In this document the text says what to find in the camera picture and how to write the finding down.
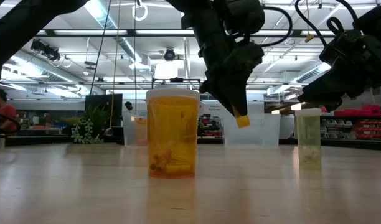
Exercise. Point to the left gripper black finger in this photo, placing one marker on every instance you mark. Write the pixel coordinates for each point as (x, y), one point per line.
(224, 99)
(242, 96)

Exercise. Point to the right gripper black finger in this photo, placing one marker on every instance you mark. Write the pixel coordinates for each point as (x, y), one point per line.
(333, 87)
(335, 106)

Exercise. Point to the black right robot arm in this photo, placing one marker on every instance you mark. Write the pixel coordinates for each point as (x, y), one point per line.
(377, 18)

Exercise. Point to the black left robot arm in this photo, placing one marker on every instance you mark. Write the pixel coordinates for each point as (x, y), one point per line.
(22, 31)

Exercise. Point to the small pale pill bottle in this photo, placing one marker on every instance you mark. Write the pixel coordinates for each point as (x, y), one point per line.
(308, 138)

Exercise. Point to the background parts shelf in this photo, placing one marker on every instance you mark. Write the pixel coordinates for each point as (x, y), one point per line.
(209, 127)

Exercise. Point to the red and grey parts rack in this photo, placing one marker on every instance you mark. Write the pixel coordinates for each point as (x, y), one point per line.
(371, 124)

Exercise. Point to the yellow hanging plug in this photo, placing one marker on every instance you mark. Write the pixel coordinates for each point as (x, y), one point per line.
(309, 38)

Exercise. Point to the person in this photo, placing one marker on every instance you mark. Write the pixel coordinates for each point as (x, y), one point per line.
(128, 106)
(3, 112)

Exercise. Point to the black monitor screen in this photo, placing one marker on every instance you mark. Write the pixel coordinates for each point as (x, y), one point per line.
(103, 101)

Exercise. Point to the green succulent plant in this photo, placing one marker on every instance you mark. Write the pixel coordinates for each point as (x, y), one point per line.
(84, 130)

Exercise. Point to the white wall sign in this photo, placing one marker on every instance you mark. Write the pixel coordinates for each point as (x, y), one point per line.
(214, 107)

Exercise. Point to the black overhead camera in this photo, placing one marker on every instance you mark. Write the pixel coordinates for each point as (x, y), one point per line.
(169, 54)

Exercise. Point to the silver ceiling air duct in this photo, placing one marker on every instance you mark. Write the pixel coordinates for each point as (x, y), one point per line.
(100, 12)

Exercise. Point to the black ceiling camera cluster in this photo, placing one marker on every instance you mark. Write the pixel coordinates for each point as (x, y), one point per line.
(45, 49)

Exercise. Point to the black aluminium table frame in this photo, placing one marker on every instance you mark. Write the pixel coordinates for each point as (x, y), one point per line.
(38, 140)

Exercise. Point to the white post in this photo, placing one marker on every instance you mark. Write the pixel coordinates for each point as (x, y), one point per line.
(1, 141)

